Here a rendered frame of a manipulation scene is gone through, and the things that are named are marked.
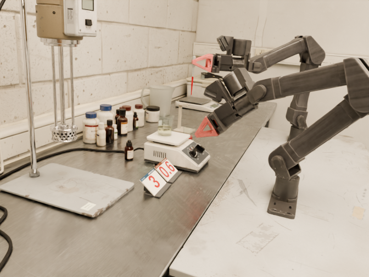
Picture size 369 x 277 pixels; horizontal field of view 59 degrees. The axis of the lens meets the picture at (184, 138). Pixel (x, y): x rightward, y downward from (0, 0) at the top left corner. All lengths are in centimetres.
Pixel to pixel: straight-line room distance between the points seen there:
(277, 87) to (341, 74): 15
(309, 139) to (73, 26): 62
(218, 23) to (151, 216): 197
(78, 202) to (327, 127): 63
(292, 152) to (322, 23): 169
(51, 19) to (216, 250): 61
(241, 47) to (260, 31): 120
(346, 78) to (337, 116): 9
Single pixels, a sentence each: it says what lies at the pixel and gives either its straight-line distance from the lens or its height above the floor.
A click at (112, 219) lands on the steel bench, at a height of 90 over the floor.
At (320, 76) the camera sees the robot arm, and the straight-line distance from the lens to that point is 85.
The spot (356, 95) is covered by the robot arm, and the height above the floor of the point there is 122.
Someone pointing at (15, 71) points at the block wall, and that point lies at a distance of 118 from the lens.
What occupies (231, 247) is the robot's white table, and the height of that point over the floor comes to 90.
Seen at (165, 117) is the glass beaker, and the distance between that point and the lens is 109.
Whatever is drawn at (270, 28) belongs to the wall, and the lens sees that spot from 250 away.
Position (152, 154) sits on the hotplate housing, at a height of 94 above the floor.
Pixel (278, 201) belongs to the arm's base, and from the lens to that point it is 94.
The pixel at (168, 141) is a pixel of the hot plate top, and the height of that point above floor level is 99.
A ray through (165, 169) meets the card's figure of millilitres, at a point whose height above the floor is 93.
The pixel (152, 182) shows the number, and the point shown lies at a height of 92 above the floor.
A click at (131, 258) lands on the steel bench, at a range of 68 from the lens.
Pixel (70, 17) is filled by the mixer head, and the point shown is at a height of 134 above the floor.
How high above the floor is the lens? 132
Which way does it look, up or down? 17 degrees down
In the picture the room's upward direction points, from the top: 4 degrees clockwise
